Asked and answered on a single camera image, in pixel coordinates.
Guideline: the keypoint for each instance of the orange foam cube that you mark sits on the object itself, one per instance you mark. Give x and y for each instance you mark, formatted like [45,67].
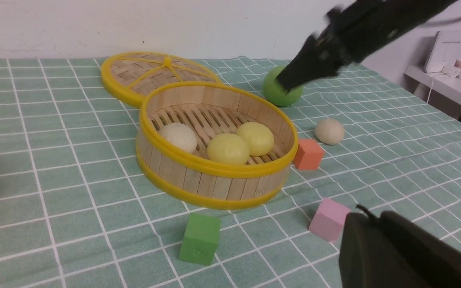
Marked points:
[309,155]

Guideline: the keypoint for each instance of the woven bamboo steamer lid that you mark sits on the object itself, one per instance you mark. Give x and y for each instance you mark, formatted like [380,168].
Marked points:
[131,76]

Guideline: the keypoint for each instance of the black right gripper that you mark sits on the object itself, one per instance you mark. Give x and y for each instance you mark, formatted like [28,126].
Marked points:
[322,55]

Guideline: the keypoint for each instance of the white side shelf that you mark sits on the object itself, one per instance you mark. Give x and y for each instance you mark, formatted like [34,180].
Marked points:
[428,83]

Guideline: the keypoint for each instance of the green foam cube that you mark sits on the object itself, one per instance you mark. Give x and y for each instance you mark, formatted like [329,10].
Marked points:
[201,239]

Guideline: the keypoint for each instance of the white box on shelf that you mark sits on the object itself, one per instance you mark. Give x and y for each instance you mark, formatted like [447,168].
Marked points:
[444,52]

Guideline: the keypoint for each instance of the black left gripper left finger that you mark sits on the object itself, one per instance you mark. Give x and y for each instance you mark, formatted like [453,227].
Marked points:
[369,260]

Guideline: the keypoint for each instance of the green checkered tablecloth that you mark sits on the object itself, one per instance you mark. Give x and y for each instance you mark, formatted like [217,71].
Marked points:
[76,211]

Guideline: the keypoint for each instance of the bamboo steamer tray yellow rim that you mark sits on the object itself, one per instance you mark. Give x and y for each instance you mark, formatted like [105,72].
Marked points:
[210,109]

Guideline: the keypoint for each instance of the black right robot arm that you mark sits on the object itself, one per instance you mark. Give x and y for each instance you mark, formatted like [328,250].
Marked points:
[353,33]

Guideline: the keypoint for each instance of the beige bun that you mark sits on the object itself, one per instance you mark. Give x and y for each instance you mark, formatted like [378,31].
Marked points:
[329,131]

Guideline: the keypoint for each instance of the pale yellow bun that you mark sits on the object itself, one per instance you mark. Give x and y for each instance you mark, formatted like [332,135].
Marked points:
[228,149]

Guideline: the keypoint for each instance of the pink foam cube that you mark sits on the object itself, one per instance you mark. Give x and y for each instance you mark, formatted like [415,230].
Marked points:
[329,220]

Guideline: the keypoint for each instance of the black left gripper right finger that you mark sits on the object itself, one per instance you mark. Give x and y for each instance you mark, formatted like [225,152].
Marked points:
[436,262]

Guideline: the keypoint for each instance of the white bun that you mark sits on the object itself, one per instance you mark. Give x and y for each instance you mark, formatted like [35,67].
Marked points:
[181,136]

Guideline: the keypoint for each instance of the green apple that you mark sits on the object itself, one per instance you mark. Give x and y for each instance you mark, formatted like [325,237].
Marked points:
[273,92]

